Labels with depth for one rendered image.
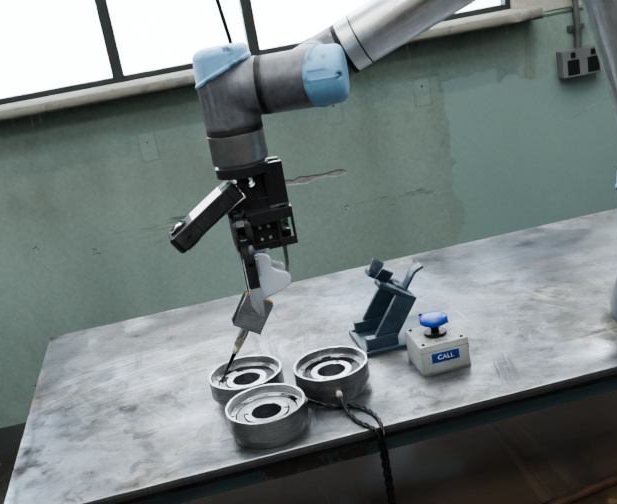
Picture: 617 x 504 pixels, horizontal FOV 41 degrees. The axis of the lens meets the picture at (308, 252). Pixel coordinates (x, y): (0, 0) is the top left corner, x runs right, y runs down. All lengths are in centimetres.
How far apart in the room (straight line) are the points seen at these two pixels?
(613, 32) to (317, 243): 190
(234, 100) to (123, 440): 48
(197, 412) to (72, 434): 18
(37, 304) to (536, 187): 175
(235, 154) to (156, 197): 165
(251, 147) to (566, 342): 53
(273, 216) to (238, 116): 14
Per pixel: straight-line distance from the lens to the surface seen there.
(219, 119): 106
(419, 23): 115
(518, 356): 120
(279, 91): 104
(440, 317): 117
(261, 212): 108
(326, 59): 103
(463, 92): 285
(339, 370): 118
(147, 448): 114
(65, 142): 268
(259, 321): 115
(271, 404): 111
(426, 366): 116
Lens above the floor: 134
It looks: 18 degrees down
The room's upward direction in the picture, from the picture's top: 10 degrees counter-clockwise
